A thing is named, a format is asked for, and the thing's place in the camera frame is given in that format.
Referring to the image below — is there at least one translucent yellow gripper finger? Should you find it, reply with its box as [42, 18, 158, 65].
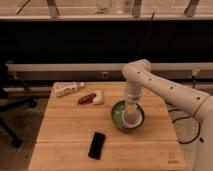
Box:
[126, 102, 136, 114]

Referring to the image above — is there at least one white ceramic cup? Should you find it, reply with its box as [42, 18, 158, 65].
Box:
[122, 108, 144, 129]

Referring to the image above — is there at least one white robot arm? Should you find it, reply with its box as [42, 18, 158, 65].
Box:
[122, 59, 213, 171]

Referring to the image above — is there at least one green ceramic bowl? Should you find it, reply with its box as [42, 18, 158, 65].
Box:
[111, 100, 144, 132]

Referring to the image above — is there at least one small white packet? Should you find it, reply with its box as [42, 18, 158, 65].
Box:
[93, 90, 104, 105]

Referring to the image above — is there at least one red brown snack packet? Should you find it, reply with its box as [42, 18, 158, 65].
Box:
[78, 93, 96, 104]

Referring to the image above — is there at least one black smartphone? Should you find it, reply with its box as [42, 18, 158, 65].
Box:
[88, 132, 105, 160]

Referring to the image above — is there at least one black office chair base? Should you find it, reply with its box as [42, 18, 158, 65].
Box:
[0, 62, 38, 149]

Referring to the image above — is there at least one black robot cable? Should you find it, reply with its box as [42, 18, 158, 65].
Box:
[165, 75, 205, 145]

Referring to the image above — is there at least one black hanging cable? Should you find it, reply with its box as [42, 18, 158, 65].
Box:
[134, 11, 156, 63]

